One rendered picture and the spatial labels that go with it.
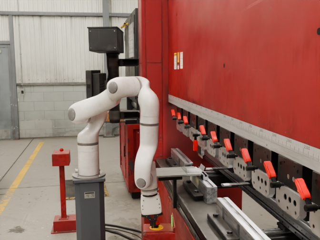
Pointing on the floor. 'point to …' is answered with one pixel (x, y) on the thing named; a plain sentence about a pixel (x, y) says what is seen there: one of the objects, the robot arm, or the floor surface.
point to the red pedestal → (57, 161)
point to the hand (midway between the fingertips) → (153, 223)
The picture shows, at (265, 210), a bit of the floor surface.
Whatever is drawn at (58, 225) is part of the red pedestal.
